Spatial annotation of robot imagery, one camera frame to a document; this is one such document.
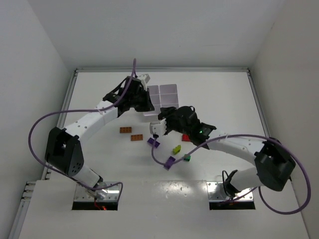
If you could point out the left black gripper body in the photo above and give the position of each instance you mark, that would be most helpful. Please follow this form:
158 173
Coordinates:
143 100

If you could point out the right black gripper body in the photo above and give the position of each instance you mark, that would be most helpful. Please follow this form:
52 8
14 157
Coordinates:
168 122

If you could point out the red lego brick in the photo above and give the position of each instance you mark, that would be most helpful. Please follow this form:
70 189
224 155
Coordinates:
185 138

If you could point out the lime green lego brick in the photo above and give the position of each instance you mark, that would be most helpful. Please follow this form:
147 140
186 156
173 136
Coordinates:
176 150

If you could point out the purple butterfly lego brick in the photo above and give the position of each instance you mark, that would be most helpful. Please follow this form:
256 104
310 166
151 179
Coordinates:
153 142

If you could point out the orange lego plate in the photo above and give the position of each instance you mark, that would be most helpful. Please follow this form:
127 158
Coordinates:
137 137
125 129

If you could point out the dark green lego brick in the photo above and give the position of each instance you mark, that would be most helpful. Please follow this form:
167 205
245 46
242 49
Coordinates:
186 158

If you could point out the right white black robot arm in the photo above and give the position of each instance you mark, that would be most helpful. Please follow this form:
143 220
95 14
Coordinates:
271 165

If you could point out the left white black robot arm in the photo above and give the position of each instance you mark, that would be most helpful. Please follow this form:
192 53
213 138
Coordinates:
64 146

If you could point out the left white divided container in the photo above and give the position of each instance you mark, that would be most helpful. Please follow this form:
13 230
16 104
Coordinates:
155 99

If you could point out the white divided container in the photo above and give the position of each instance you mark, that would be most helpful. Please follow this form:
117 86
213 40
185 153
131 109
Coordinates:
168 95
155 99

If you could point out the right white divided container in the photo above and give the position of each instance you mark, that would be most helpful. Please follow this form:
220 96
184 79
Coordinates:
168 95

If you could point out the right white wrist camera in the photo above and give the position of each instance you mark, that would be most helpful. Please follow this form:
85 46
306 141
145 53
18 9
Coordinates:
158 127

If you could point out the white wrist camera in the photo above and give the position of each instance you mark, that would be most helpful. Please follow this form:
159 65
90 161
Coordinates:
158 127
144 78

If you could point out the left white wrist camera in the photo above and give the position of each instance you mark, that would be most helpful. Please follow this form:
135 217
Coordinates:
144 78

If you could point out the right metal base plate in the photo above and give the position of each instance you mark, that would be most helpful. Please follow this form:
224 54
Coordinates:
216 193

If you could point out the metal base plate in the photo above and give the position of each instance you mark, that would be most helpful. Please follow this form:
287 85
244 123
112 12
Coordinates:
110 194
216 193

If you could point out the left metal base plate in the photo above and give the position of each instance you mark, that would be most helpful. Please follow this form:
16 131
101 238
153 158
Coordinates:
110 194

